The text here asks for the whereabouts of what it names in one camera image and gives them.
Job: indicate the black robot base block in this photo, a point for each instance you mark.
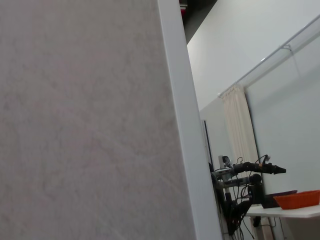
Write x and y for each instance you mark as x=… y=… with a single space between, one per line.
x=257 y=195

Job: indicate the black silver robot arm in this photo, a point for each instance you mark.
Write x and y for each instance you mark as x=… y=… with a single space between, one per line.
x=255 y=178

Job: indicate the black robot arm with gripper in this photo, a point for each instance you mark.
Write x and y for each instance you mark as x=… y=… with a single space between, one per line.
x=265 y=168

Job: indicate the dark flat monitor panel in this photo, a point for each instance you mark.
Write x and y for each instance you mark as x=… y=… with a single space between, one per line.
x=208 y=145

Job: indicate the cream curtain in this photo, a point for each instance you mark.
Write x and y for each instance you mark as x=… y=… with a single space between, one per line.
x=237 y=130

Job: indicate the grey fabric partition panel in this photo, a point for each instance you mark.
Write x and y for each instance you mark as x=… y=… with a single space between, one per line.
x=75 y=125

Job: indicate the magenta object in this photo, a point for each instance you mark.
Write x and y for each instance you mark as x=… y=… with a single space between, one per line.
x=183 y=10

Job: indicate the white curtain rod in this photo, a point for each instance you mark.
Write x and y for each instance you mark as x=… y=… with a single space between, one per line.
x=262 y=61

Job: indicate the dark purple tray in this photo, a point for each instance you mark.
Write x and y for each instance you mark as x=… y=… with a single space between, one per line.
x=270 y=201

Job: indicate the white table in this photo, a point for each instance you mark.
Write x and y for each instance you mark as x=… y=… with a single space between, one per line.
x=287 y=212

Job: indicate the orange basket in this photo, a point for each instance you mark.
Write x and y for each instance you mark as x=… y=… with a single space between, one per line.
x=297 y=200

